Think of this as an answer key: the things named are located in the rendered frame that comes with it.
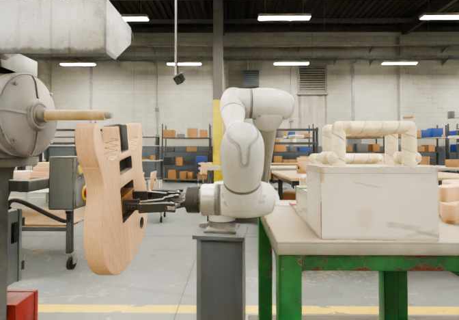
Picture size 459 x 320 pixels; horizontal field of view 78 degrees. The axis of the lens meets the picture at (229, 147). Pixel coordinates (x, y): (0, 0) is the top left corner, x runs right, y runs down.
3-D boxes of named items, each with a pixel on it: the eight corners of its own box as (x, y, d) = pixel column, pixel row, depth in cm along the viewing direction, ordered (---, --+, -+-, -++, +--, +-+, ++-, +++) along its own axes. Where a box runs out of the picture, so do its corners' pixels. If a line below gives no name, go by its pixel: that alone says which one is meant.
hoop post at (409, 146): (406, 166, 67) (406, 126, 67) (398, 165, 70) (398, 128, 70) (420, 166, 67) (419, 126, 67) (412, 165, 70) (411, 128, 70)
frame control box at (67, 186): (-2, 229, 101) (-1, 156, 101) (39, 216, 122) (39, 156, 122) (67, 230, 100) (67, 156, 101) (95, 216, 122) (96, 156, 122)
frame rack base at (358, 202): (321, 240, 66) (321, 166, 66) (305, 223, 81) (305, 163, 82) (440, 241, 65) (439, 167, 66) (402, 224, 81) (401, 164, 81)
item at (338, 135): (334, 166, 68) (334, 126, 68) (330, 165, 71) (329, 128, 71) (348, 166, 68) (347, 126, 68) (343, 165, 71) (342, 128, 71)
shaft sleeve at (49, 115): (43, 118, 85) (44, 108, 86) (50, 122, 88) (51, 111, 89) (102, 118, 85) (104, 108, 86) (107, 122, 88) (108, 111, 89)
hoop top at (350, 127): (333, 133, 68) (333, 120, 68) (329, 134, 71) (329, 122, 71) (419, 133, 67) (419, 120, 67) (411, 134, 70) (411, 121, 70)
